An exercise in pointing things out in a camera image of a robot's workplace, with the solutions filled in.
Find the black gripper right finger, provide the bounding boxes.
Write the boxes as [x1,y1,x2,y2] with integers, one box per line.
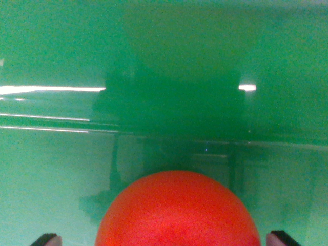
[266,230,300,246]

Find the green plastic bin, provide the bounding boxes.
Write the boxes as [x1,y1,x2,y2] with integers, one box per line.
[0,0,328,246]

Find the orange fruit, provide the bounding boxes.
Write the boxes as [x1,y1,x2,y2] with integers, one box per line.
[95,170,262,246]

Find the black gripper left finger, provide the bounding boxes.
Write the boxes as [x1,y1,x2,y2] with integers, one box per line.
[30,233,63,246]

